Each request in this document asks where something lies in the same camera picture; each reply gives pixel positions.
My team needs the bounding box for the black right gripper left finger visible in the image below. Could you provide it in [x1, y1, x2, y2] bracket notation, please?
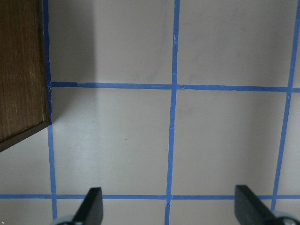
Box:
[71, 187, 104, 225]

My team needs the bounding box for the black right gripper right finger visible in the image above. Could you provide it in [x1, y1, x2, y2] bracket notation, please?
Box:
[234, 185, 281, 225]

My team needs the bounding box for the dark wooden drawer cabinet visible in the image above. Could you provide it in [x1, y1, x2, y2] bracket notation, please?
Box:
[0, 0, 50, 151]

